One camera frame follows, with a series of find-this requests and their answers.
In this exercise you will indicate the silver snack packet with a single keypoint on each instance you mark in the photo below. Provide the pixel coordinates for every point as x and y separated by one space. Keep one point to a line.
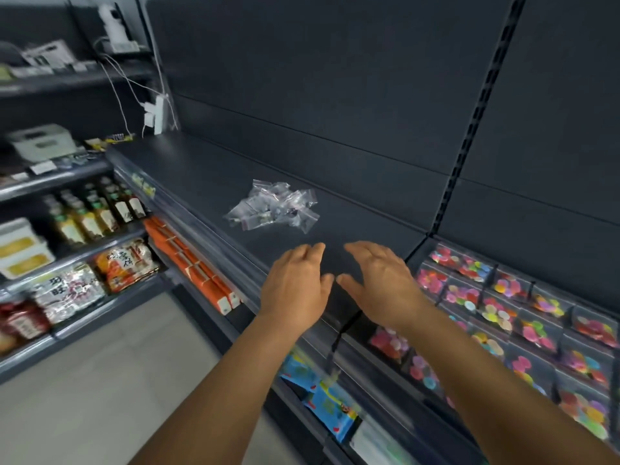
68 290

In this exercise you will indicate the person's right hand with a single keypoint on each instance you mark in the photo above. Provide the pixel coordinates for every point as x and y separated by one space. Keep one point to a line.
392 295

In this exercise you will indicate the white price tag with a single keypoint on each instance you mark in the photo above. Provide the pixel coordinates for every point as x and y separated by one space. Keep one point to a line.
43 167

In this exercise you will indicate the dark grey side shelving unit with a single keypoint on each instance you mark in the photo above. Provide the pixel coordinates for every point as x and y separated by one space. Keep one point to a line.
72 82

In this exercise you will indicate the yellow black small packet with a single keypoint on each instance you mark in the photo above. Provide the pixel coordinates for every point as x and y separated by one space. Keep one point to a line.
109 139

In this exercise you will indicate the grid of arranged button bags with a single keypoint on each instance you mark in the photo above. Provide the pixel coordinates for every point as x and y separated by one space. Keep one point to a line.
499 314

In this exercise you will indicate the white flat packet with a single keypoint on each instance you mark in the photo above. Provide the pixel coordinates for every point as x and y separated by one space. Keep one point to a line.
378 445

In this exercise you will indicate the row of brown sauce bottles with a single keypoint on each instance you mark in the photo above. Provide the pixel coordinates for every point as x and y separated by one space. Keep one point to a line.
97 217

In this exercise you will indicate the yellow green price label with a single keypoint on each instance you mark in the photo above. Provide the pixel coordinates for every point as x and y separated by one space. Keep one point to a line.
137 181
149 189

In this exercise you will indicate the white yellow tub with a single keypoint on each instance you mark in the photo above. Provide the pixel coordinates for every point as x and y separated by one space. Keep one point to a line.
17 242
26 266

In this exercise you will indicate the blue yellow snack packet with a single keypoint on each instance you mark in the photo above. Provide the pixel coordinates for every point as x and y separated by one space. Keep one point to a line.
298 370

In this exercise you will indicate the white security camera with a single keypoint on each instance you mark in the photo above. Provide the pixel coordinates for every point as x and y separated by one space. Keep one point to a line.
116 28

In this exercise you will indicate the clear package with white item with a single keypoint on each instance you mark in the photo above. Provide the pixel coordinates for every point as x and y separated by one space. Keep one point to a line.
157 113

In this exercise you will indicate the pile of transparent button bags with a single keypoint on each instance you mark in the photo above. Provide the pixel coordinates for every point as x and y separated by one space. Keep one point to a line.
271 208

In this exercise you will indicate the white paper box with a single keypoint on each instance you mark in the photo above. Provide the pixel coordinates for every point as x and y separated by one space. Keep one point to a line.
48 53

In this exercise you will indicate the person's left hand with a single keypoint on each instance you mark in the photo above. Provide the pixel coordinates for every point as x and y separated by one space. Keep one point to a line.
293 290

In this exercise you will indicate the row of orange boxes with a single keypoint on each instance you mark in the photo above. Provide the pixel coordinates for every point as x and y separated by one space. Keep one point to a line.
194 271

